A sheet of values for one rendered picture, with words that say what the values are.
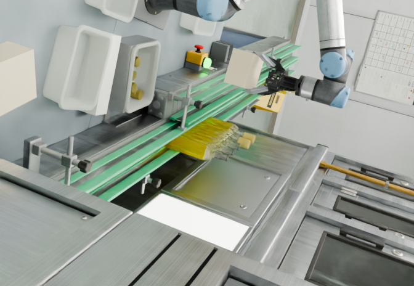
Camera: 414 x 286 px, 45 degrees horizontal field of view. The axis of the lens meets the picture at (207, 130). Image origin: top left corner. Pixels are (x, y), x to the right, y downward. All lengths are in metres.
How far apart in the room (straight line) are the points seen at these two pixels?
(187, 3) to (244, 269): 1.05
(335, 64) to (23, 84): 0.86
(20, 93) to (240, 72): 0.79
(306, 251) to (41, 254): 1.02
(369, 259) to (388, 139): 6.15
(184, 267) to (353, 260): 0.99
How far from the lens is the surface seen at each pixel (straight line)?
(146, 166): 1.60
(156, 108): 1.76
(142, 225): 0.83
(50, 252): 0.75
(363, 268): 1.65
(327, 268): 1.58
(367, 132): 7.80
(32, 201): 0.89
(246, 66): 1.69
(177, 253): 0.78
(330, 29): 1.53
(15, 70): 1.16
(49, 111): 1.42
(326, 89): 1.66
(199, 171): 1.85
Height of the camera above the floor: 1.57
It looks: 18 degrees down
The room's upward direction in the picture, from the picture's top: 108 degrees clockwise
